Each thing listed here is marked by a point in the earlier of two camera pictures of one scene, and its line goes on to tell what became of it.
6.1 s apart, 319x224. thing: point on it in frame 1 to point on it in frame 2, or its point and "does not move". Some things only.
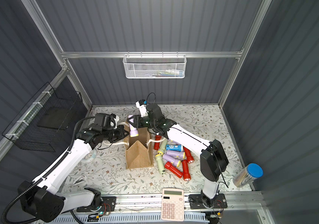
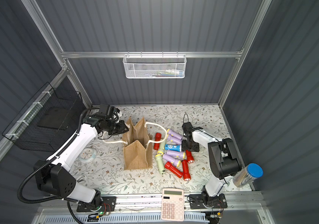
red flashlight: x=187 y=176 does not move
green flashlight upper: x=162 y=148 does not move
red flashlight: x=189 y=157 does not move
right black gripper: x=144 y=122 to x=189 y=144
